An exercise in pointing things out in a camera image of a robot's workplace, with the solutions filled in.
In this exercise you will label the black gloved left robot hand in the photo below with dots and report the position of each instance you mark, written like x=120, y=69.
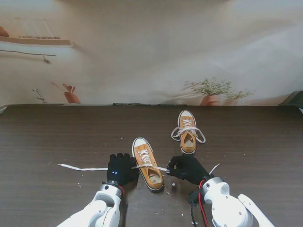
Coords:
x=120, y=170

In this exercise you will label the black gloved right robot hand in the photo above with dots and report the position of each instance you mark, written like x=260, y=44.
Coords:
x=189, y=170

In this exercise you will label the orange sneaker with laces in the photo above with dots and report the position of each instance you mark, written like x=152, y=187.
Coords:
x=90, y=169

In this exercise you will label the green plant in terracotta pot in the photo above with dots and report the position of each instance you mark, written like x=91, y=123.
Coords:
x=210, y=99

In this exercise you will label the terracotta pot with wooden utensils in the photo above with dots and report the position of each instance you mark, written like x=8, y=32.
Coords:
x=72, y=98

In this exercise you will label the metal tap fixture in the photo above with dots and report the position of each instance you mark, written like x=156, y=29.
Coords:
x=41, y=98

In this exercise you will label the metal wall rail with hook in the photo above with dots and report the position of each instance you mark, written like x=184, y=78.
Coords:
x=23, y=52

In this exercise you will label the wooden wall shelf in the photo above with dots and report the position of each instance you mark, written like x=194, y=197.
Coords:
x=35, y=41

